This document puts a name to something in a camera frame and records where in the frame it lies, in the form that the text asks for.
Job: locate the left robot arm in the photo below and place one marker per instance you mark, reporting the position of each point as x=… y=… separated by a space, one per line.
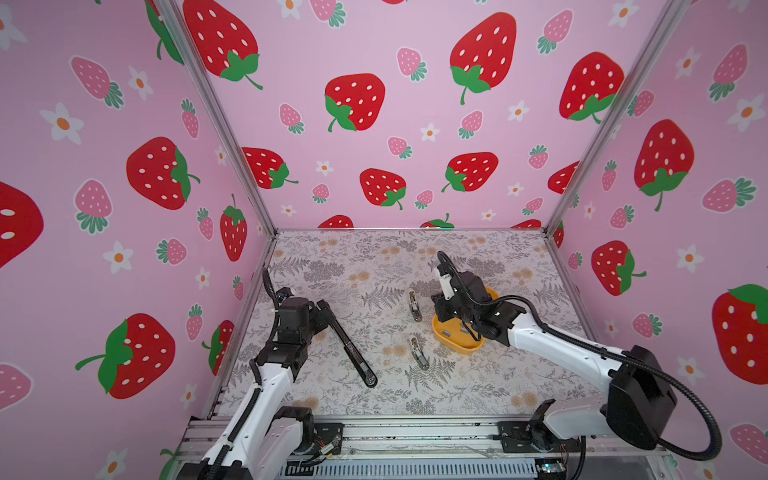
x=264 y=433

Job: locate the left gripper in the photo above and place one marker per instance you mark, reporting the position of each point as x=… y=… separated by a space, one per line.
x=320 y=323

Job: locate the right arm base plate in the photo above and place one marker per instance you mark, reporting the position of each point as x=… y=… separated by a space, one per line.
x=522 y=437

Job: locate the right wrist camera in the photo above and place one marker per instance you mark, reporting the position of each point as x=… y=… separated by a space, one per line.
x=445 y=279

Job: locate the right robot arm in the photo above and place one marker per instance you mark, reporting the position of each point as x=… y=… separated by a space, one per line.
x=637 y=397

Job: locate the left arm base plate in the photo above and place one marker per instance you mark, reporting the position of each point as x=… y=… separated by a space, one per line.
x=321 y=441

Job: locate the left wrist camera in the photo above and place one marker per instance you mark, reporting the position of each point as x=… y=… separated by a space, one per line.
x=282 y=294

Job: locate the yellow plastic tray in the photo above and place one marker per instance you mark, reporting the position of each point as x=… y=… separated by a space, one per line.
x=453 y=323

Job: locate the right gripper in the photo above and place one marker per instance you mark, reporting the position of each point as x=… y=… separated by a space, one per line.
x=438 y=300

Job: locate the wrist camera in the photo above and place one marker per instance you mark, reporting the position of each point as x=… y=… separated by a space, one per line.
x=282 y=294
x=445 y=279

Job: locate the aluminium front rail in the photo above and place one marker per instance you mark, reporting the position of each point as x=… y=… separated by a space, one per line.
x=475 y=448

